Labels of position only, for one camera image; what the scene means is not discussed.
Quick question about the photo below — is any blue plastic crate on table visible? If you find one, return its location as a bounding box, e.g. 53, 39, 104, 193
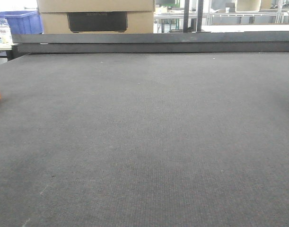
0, 10, 44, 34

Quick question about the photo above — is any white open box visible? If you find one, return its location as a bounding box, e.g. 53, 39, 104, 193
235, 0, 262, 12

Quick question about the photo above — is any black shelf upright post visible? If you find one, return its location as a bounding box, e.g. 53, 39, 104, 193
184, 0, 204, 33

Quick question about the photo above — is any clear plastic water bottle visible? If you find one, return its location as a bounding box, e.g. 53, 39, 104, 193
0, 17, 13, 45

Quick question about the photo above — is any large cardboard box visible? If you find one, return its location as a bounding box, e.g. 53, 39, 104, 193
37, 0, 155, 34

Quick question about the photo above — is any folding side table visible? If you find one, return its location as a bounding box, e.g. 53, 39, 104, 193
0, 44, 14, 61

